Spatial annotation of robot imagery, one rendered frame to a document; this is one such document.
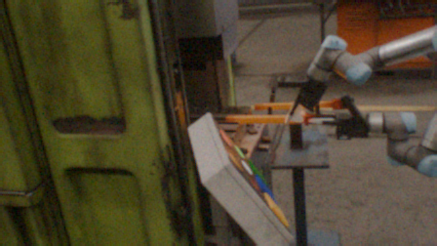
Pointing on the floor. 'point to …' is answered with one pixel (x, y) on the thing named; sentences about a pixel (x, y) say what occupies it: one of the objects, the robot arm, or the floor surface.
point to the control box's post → (224, 235)
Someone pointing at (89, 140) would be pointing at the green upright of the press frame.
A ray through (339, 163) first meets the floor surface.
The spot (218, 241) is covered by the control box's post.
